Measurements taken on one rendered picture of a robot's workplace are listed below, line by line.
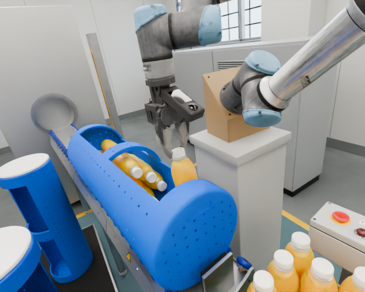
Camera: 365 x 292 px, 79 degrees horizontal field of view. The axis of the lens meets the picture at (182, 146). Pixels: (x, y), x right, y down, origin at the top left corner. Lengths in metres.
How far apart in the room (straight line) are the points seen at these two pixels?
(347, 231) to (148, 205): 0.48
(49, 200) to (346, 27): 1.54
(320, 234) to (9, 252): 0.91
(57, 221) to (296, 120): 1.94
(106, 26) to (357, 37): 5.32
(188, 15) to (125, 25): 5.28
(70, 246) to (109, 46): 4.58
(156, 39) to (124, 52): 5.19
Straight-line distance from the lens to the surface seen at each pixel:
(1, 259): 0.94
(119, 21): 5.77
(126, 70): 5.73
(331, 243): 0.70
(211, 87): 0.97
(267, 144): 0.95
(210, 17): 0.52
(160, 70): 0.54
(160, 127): 0.57
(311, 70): 0.65
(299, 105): 2.10
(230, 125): 0.93
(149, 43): 0.54
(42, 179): 1.53
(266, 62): 0.83
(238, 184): 0.92
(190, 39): 0.53
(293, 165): 2.32
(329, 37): 0.62
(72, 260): 1.87
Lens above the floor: 1.55
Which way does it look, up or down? 25 degrees down
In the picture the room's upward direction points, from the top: 9 degrees counter-clockwise
